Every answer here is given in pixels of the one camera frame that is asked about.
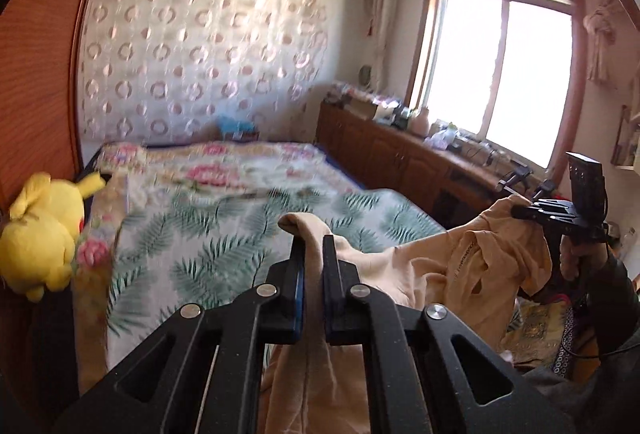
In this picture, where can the wooden framed window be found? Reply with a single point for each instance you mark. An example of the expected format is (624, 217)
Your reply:
(500, 78)

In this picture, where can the green capped bottle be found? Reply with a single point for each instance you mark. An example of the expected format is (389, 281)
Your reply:
(451, 132)

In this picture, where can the floral window curtain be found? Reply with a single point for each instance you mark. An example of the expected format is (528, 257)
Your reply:
(385, 23)

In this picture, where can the wooden wall shelf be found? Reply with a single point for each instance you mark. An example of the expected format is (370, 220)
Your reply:
(625, 148)

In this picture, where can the tied cream curtain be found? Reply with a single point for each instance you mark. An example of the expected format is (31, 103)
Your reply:
(602, 43)

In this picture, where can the floral blanket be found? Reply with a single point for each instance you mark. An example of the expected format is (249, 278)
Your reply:
(210, 174)

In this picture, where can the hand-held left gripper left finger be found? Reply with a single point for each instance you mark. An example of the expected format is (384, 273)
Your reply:
(299, 299)

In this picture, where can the pink thermos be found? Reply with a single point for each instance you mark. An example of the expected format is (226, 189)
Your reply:
(421, 122)

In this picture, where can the leaf print blanket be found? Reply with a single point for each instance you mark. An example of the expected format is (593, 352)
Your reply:
(210, 254)

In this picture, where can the yellow plush toy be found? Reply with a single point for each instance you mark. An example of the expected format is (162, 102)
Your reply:
(40, 234)

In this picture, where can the blue toy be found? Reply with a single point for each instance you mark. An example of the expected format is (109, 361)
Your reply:
(237, 129)

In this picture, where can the beige printed t-shirt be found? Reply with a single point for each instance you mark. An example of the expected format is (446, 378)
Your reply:
(425, 274)

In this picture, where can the person's right hand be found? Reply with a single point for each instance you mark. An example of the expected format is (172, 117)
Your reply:
(570, 264)

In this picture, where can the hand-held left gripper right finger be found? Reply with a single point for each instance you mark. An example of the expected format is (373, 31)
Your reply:
(340, 309)

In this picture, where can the sheer circle pattern curtain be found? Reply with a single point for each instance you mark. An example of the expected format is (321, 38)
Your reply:
(200, 63)

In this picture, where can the cardboard box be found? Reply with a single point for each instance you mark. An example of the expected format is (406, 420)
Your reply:
(367, 108)

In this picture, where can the low wooden cabinet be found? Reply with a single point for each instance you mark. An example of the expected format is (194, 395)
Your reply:
(400, 163)

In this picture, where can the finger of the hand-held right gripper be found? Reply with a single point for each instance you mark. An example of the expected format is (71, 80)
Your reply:
(515, 179)
(540, 212)

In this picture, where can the gold patterned cloth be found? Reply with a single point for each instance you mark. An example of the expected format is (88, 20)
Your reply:
(535, 329)

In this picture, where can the person's right forearm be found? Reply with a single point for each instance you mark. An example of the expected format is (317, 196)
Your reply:
(615, 314)

